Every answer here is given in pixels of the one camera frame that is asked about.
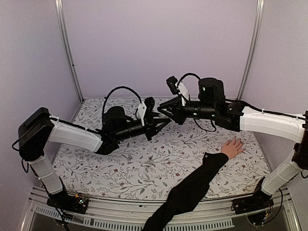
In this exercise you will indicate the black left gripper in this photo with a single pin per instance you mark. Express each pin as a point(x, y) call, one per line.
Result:
point(151, 125)

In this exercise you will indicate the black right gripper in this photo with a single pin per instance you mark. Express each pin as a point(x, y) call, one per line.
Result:
point(175, 104)

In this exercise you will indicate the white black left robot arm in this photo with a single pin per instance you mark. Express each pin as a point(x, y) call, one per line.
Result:
point(41, 127)

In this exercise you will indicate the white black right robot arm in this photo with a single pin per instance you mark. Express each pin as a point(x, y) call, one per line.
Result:
point(238, 116)

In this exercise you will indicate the black sleeved forearm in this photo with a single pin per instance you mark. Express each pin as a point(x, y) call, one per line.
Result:
point(185, 196)

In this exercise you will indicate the person's bare hand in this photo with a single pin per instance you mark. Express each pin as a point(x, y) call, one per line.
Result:
point(232, 147)

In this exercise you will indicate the floral patterned table mat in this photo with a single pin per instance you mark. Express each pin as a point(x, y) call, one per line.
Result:
point(148, 170)

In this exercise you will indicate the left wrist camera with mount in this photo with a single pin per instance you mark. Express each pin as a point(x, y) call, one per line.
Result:
point(144, 107)

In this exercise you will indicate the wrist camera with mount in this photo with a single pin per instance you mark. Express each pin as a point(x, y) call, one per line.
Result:
point(178, 88)
point(144, 107)

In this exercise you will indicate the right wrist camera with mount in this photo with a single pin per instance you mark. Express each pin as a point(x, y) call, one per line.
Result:
point(178, 88)

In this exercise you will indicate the aluminium front rail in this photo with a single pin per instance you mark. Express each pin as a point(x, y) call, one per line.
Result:
point(111, 214)

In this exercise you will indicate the right aluminium frame post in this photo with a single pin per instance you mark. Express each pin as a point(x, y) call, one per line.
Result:
point(252, 48)

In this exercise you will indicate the aluminium frame post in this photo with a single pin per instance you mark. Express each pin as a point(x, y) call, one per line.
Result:
point(67, 49)
point(252, 48)

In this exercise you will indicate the left aluminium frame post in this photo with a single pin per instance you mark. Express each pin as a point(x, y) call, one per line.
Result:
point(67, 49)

